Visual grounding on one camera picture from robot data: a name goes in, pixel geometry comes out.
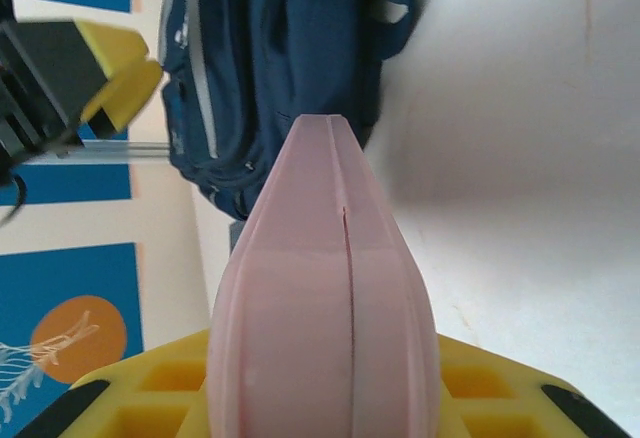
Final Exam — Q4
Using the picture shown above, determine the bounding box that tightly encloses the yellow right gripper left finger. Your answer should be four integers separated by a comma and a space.
12, 327, 216, 438

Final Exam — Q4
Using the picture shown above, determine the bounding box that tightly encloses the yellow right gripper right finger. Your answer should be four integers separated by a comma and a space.
434, 332, 634, 438

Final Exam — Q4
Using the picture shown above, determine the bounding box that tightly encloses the navy blue backpack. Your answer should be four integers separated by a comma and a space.
158, 0, 427, 223

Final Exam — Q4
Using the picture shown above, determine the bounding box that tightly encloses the pink pencil case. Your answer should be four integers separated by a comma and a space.
205, 113, 443, 438

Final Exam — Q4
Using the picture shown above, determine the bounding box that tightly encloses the aluminium frame post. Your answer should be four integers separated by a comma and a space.
58, 139, 169, 162

